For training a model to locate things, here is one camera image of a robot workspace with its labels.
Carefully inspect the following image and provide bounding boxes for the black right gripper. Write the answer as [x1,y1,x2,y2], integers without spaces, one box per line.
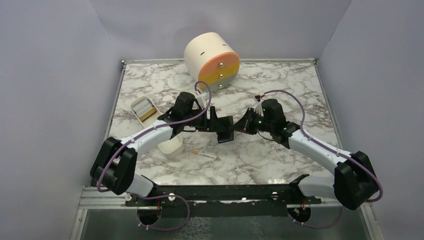
[231,107,274,135]

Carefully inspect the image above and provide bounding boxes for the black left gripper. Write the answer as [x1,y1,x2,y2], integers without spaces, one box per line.
[183,106,226,133]

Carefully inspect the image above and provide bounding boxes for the black card holder wallet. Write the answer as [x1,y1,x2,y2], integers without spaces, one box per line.
[217,116,234,144]

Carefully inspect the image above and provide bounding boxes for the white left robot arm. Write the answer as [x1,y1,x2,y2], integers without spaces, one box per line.
[90,92,234,206]

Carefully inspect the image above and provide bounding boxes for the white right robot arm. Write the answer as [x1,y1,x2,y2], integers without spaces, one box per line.
[233,99,379,210]

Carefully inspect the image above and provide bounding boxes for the stack of cards in tray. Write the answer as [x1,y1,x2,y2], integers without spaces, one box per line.
[130,96,158,123]

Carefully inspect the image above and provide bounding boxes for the orange capped syringe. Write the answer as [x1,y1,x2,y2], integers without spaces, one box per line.
[191,150,220,160]

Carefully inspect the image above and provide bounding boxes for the cream round drawer cabinet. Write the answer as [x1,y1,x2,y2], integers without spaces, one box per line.
[183,32,241,92]

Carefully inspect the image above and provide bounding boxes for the white oblong tray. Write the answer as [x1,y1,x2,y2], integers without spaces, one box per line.
[128,99,184,159]

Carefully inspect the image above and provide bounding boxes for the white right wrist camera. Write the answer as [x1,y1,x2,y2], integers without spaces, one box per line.
[254,95,264,116]

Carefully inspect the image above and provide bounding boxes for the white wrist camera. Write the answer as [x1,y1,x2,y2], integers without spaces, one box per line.
[254,95,264,116]
[196,92,210,109]

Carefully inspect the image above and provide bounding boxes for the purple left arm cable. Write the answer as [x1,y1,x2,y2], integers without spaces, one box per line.
[96,80,213,232]

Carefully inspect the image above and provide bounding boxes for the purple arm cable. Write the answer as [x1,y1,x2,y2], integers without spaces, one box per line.
[254,89,384,230]
[96,80,213,232]

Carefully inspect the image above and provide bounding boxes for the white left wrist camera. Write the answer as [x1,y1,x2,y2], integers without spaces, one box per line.
[196,92,210,109]

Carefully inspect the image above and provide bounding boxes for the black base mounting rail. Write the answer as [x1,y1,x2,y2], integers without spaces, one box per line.
[125,183,322,218]

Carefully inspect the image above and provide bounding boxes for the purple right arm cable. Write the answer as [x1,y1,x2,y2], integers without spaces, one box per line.
[254,89,384,230]

